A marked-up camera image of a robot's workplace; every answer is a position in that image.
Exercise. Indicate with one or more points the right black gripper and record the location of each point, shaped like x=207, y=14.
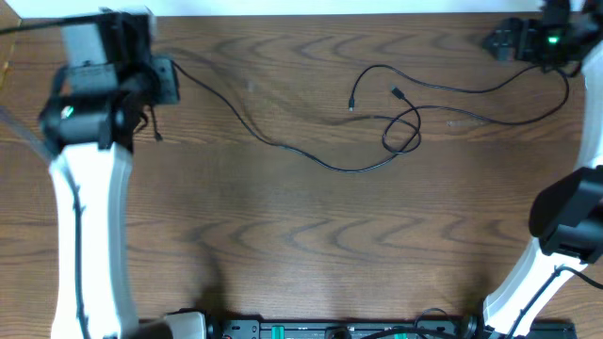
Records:
x=529, y=28

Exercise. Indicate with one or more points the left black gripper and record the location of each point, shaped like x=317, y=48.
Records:
x=166, y=79

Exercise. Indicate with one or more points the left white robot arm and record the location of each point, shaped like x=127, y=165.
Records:
x=105, y=93

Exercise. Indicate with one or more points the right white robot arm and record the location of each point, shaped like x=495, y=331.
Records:
x=565, y=220

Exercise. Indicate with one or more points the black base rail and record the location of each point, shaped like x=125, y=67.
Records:
x=426, y=326

